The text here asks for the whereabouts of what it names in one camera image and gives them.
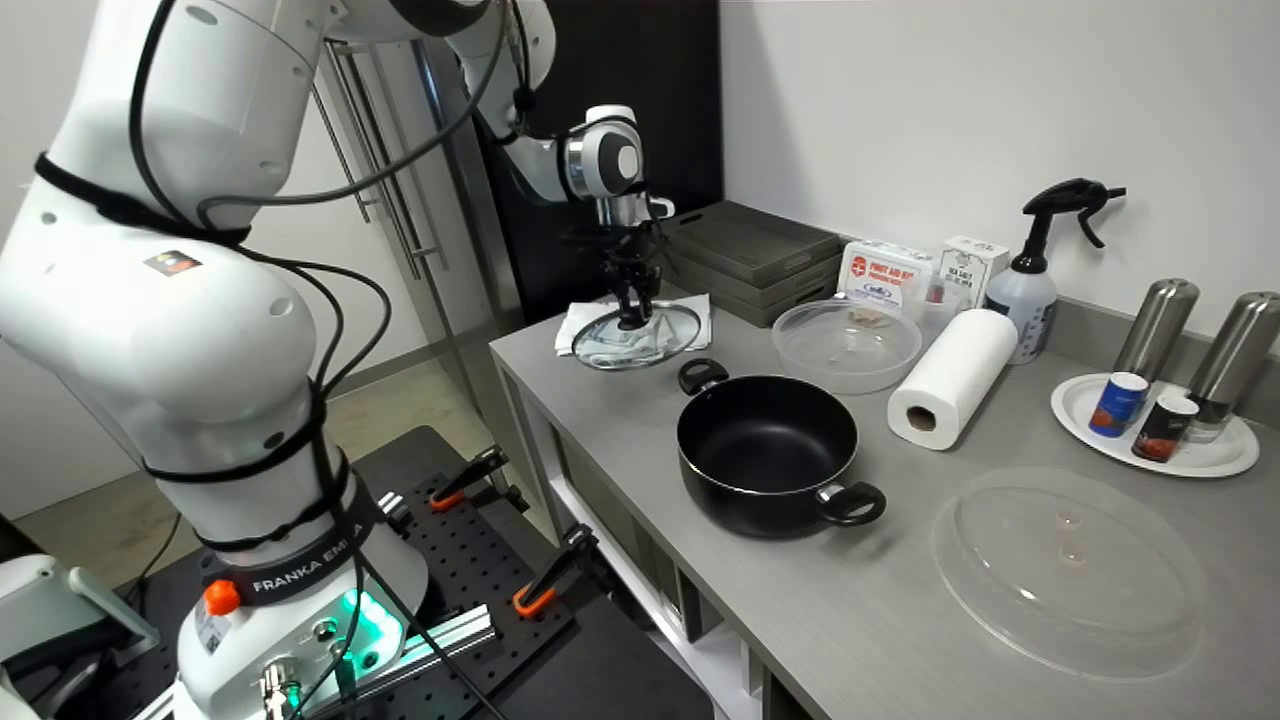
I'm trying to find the black two-handled pot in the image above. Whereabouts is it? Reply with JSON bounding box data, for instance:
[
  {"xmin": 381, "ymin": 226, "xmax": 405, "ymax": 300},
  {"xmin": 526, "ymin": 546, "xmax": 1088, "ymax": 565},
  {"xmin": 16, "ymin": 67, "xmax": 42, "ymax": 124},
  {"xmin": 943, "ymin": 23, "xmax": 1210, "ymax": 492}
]
[{"xmin": 672, "ymin": 354, "xmax": 891, "ymax": 542}]

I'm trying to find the dark grey tray box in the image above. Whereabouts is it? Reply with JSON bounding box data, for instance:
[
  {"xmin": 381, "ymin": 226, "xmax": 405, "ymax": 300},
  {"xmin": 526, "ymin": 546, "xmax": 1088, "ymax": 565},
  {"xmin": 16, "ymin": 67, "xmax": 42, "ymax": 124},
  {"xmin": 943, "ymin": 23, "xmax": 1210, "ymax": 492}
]
[{"xmin": 650, "ymin": 194, "xmax": 850, "ymax": 332}]

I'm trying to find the steel cylinder shaker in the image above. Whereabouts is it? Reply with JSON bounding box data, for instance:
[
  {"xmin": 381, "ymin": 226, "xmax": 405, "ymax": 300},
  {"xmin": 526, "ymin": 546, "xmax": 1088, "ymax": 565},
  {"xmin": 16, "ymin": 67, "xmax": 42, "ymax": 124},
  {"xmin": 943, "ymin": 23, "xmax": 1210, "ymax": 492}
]
[
  {"xmin": 1183, "ymin": 288, "xmax": 1280, "ymax": 413},
  {"xmin": 1111, "ymin": 273, "xmax": 1201, "ymax": 383}
]

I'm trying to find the red white box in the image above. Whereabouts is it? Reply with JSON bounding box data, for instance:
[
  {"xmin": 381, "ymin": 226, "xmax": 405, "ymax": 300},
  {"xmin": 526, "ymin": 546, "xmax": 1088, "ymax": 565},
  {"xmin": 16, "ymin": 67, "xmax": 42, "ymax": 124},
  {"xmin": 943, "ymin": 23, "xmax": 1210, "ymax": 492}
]
[{"xmin": 836, "ymin": 236, "xmax": 940, "ymax": 323}]

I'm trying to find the black breadboard robot table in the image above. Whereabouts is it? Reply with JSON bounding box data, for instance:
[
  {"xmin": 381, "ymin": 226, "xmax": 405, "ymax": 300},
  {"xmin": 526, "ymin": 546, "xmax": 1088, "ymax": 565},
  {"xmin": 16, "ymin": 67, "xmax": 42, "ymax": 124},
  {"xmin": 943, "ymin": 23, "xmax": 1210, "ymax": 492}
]
[{"xmin": 117, "ymin": 424, "xmax": 712, "ymax": 720}]

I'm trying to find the tall black cabinet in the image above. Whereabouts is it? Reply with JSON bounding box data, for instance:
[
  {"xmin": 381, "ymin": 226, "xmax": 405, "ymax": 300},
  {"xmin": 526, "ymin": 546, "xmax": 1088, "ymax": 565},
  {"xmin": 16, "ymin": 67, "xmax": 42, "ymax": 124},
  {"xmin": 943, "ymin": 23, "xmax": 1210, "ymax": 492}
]
[{"xmin": 437, "ymin": 0, "xmax": 722, "ymax": 323}]

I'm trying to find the aluminium rail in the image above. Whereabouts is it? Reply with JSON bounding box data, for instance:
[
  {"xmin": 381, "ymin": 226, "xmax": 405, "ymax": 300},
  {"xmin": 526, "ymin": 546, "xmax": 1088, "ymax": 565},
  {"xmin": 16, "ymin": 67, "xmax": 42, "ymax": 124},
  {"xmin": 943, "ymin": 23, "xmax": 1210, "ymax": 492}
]
[{"xmin": 133, "ymin": 601, "xmax": 498, "ymax": 720}]

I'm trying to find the spray bottle with black trigger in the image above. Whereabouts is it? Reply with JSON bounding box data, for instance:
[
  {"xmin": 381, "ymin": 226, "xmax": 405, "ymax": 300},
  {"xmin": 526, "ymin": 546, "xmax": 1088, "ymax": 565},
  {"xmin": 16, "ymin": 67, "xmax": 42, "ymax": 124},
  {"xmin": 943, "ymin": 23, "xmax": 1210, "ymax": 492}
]
[{"xmin": 979, "ymin": 176, "xmax": 1128, "ymax": 354}]

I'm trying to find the small jar with blue label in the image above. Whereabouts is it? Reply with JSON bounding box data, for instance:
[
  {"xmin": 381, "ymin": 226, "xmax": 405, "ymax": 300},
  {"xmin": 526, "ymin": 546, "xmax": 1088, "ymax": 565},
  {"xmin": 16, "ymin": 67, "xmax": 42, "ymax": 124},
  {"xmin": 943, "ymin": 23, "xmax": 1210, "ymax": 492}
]
[{"xmin": 1083, "ymin": 369, "xmax": 1151, "ymax": 438}]

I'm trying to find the white folded cloth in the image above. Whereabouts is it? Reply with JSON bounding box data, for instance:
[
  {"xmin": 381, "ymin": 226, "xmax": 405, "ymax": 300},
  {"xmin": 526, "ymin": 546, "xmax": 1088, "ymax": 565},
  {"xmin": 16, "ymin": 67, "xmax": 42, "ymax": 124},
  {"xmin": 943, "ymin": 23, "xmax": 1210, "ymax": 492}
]
[{"xmin": 552, "ymin": 291, "xmax": 714, "ymax": 370}]

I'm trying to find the light grey box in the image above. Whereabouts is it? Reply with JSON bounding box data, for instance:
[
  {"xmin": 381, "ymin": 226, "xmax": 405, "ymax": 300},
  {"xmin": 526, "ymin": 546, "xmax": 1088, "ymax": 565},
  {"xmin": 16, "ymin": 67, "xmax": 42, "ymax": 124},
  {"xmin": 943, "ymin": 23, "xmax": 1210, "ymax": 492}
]
[{"xmin": 0, "ymin": 551, "xmax": 160, "ymax": 671}]

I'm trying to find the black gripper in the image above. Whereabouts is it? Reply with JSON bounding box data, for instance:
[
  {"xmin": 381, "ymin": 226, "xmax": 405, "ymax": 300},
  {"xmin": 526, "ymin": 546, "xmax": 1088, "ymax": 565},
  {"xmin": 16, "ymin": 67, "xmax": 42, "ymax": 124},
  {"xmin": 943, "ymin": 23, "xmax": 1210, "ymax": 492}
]
[{"xmin": 595, "ymin": 193, "xmax": 664, "ymax": 332}]

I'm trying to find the long steel door handle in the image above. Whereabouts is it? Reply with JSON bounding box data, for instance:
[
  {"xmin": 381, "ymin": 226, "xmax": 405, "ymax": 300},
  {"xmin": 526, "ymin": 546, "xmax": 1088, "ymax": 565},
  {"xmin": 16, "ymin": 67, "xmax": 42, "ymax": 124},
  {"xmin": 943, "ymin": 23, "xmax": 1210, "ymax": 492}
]
[{"xmin": 316, "ymin": 36, "xmax": 453, "ymax": 277}]

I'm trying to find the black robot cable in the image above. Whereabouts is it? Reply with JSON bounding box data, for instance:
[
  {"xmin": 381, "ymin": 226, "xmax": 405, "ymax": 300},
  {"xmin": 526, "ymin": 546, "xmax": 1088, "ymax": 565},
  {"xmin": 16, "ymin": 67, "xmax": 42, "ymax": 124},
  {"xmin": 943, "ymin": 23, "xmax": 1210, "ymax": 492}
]
[{"xmin": 32, "ymin": 0, "xmax": 516, "ymax": 720}]

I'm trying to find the white paper towel roll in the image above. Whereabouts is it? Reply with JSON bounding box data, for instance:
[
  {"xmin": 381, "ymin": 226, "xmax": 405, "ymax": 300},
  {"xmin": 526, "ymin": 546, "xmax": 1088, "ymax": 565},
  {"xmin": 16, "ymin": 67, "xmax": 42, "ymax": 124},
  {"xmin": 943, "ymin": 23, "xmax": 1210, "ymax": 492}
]
[{"xmin": 885, "ymin": 302, "xmax": 1023, "ymax": 456}]

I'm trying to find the small white box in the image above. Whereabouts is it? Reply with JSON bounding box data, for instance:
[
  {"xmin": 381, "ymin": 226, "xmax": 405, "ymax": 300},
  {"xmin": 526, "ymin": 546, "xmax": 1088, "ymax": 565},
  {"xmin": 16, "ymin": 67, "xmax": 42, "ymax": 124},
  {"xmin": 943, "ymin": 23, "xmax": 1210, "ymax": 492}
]
[{"xmin": 928, "ymin": 231, "xmax": 1013, "ymax": 323}]

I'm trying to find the orange-handled black clamp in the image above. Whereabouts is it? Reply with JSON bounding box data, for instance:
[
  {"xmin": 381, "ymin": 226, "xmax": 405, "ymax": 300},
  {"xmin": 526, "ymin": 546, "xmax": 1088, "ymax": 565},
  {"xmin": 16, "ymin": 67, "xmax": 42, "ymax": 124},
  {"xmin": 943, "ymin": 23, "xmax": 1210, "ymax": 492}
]
[
  {"xmin": 506, "ymin": 519, "xmax": 599, "ymax": 622},
  {"xmin": 425, "ymin": 443, "xmax": 511, "ymax": 515}
]

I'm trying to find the small jar with red label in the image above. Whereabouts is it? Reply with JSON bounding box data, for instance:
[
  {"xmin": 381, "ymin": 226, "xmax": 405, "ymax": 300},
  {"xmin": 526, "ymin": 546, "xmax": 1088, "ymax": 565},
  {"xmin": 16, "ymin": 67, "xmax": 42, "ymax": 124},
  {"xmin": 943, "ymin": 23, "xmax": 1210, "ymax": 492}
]
[{"xmin": 1132, "ymin": 386, "xmax": 1201, "ymax": 469}]

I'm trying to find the glass lid with black knob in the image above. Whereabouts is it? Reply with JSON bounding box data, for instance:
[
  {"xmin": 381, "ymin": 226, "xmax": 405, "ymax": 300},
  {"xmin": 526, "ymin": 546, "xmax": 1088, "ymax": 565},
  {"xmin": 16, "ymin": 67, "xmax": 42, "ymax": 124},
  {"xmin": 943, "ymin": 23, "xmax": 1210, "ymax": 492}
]
[{"xmin": 569, "ymin": 296, "xmax": 708, "ymax": 377}]

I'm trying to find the white plate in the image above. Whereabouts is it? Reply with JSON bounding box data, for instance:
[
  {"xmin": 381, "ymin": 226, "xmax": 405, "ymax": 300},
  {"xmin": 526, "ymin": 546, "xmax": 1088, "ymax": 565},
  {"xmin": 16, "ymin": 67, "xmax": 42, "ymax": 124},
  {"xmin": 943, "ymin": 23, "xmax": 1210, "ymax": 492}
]
[{"xmin": 1043, "ymin": 369, "xmax": 1263, "ymax": 479}]

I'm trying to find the small clear plastic plate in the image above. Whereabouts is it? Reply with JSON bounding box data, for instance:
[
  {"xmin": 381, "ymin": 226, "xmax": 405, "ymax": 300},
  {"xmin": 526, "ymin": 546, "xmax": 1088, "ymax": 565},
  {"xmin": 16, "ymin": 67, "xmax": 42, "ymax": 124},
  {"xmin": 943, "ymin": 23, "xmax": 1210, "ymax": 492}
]
[{"xmin": 769, "ymin": 291, "xmax": 928, "ymax": 399}]

